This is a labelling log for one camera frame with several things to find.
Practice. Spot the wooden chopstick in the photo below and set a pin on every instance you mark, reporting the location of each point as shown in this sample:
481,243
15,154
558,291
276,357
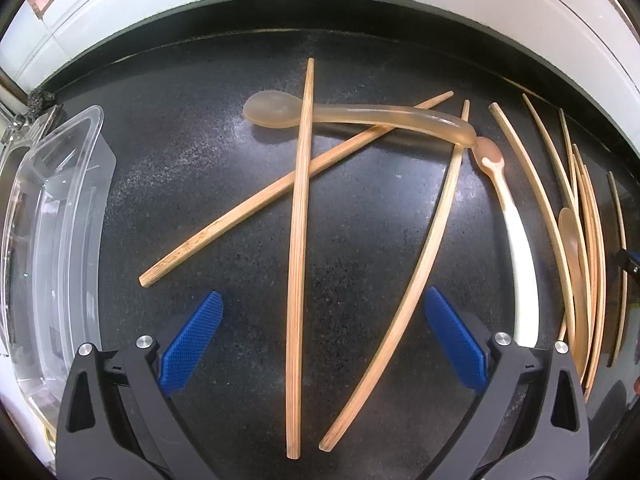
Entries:
452,185
175,259
531,172
545,135
300,210
565,135
600,260

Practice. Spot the metal sink rack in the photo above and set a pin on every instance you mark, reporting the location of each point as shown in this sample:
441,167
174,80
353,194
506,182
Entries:
47,114

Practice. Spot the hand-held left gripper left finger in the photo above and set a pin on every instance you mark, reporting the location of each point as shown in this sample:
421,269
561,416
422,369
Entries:
195,340

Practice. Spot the clear plastic container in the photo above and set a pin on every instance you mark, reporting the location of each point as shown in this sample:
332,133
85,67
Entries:
50,210

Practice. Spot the large translucent spoon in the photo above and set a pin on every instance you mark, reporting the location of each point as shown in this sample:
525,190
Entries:
270,108

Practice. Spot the black scouring sponge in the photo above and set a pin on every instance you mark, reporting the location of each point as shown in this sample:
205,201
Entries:
38,101

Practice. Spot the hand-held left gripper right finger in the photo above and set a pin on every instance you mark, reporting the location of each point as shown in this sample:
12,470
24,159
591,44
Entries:
452,340

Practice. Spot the wooden spoon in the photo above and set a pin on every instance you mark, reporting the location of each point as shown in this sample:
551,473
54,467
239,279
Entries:
569,230

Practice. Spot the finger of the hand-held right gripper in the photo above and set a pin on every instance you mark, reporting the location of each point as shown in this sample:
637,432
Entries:
629,261

